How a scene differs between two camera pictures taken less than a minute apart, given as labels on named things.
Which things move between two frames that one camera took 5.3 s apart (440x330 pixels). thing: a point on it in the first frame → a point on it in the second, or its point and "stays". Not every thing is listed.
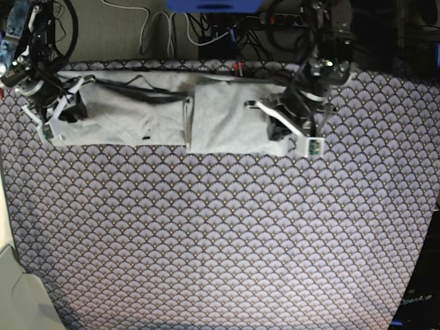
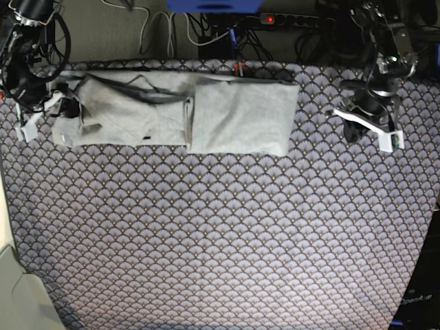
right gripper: (302, 103) → (373, 94)
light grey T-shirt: (206, 115) stays
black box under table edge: (222, 49) stays
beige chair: (25, 304) stays
